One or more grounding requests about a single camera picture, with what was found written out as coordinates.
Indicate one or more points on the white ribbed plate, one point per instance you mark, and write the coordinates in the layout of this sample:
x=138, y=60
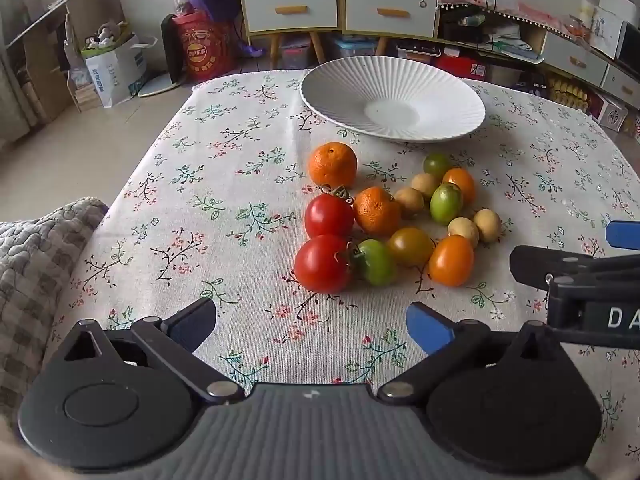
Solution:
x=350, y=90

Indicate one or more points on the green cherry tomato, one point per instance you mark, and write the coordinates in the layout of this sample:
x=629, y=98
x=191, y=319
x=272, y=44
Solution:
x=437, y=164
x=376, y=262
x=445, y=205

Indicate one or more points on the black flat panel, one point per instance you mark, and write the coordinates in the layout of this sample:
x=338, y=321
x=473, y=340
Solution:
x=171, y=50

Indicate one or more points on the white microwave oven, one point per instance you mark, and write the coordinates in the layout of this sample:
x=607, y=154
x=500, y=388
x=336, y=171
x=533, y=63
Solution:
x=630, y=42

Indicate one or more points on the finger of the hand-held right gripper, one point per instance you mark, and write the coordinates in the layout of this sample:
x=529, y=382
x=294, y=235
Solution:
x=550, y=262
x=624, y=235

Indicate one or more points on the olive cherry tomato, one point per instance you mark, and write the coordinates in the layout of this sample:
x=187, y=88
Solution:
x=411, y=246

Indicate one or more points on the orange cherry tomato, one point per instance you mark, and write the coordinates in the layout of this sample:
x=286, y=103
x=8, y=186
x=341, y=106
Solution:
x=451, y=261
x=461, y=182

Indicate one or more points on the wooden bookshelf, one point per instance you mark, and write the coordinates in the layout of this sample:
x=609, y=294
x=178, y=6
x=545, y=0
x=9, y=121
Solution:
x=95, y=10

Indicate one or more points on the red tomato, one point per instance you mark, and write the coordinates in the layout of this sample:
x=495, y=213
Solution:
x=322, y=263
x=329, y=217

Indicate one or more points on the grey quilted cushion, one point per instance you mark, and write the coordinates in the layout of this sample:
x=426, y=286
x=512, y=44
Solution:
x=35, y=270

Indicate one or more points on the low wooden sideboard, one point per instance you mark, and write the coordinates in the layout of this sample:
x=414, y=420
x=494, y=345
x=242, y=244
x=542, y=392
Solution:
x=575, y=62

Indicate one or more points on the clear storage box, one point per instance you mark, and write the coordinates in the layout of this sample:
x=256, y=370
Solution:
x=295, y=55

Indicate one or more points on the black storage bin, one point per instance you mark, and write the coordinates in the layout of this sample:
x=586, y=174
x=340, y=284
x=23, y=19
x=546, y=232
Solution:
x=460, y=30

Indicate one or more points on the red box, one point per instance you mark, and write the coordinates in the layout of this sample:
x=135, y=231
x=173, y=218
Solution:
x=460, y=67

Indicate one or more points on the yellow egg trays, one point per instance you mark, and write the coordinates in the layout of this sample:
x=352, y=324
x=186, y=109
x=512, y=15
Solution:
x=567, y=92

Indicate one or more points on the grey plush toy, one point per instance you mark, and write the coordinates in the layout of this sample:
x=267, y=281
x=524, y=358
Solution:
x=105, y=34

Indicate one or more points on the longan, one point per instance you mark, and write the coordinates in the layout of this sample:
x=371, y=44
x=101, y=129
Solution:
x=463, y=230
x=425, y=184
x=487, y=224
x=407, y=202

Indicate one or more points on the white oval board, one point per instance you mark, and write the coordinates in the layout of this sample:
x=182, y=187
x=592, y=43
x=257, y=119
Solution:
x=160, y=91

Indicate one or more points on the black lidded storage box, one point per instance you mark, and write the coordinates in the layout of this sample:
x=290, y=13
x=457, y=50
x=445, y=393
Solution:
x=419, y=50

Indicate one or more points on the blue lidded storage box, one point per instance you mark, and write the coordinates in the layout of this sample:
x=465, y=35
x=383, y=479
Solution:
x=352, y=50

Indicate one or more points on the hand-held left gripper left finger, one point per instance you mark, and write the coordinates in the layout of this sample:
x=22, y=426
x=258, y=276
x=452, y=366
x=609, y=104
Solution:
x=192, y=322

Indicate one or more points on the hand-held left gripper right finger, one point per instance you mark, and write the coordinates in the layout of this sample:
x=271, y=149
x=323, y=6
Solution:
x=427, y=325

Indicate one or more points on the wooden cabinet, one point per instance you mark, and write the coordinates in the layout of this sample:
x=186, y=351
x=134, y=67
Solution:
x=341, y=10

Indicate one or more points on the white paper bag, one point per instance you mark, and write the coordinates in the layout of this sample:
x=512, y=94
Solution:
x=117, y=72

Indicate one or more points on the floral tablecloth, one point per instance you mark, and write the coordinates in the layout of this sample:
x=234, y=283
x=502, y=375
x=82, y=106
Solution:
x=200, y=170

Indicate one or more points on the tangerine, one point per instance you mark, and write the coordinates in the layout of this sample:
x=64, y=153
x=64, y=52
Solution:
x=332, y=165
x=377, y=212

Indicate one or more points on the red printed bucket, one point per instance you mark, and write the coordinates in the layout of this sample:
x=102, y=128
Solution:
x=202, y=55

